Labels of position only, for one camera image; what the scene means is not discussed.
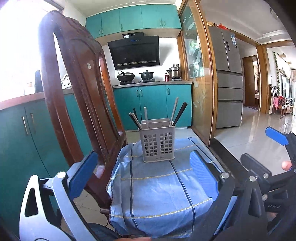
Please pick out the stainless steel stockpot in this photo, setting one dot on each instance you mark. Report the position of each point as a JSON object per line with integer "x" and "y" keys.
{"x": 174, "y": 73}

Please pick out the black gas stove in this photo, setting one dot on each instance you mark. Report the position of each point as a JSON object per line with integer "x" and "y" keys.
{"x": 138, "y": 81}

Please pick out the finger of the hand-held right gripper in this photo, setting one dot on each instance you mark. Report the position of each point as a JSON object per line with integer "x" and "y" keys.
{"x": 254, "y": 165}
{"x": 276, "y": 135}

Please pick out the person's right hand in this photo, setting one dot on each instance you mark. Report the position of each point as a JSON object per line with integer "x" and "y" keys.
{"x": 286, "y": 165}

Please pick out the wood-framed glass sliding door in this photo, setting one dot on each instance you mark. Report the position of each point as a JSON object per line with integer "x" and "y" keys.
{"x": 196, "y": 69}

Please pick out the teal wall cabinets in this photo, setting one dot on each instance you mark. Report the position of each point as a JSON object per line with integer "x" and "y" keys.
{"x": 129, "y": 18}

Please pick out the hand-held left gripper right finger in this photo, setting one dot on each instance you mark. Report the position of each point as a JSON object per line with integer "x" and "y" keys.
{"x": 203, "y": 171}

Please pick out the red bag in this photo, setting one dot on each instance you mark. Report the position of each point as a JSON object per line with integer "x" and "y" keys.
{"x": 222, "y": 26}

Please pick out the black cooking pot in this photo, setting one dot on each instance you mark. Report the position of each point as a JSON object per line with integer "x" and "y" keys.
{"x": 147, "y": 76}

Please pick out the green hanging garland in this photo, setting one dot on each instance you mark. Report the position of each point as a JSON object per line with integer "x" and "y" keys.
{"x": 276, "y": 71}

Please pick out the white plastic utensil basket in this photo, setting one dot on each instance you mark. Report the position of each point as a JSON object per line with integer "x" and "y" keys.
{"x": 157, "y": 130}

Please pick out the teal stove base cabinet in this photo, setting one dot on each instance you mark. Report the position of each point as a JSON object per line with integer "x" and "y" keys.
{"x": 152, "y": 97}

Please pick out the dark countertop container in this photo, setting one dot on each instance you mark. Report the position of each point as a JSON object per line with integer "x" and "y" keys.
{"x": 38, "y": 81}

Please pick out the red bottle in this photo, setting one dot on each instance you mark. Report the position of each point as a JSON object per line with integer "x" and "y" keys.
{"x": 166, "y": 77}

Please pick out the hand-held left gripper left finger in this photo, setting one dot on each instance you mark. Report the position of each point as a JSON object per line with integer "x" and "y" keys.
{"x": 82, "y": 173}

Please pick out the grey refrigerator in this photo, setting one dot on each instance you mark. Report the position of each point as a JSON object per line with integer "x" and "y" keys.
{"x": 229, "y": 92}

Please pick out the white dish rack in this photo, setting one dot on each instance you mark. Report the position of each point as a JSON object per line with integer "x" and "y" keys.
{"x": 67, "y": 82}

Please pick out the wooden interior doorway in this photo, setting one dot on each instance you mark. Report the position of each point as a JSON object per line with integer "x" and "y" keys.
{"x": 248, "y": 81}

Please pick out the carved wooden chair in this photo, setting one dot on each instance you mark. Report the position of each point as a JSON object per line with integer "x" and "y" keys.
{"x": 78, "y": 81}

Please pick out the blue checked cloth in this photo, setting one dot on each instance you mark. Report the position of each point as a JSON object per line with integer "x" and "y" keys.
{"x": 157, "y": 190}

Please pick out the black wok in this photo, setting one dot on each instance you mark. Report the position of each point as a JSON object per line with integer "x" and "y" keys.
{"x": 126, "y": 77}

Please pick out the wooden living room chairs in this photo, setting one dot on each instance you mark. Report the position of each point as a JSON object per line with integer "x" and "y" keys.
{"x": 281, "y": 104}

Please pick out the black range hood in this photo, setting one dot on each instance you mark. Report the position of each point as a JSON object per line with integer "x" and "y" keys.
{"x": 134, "y": 53}

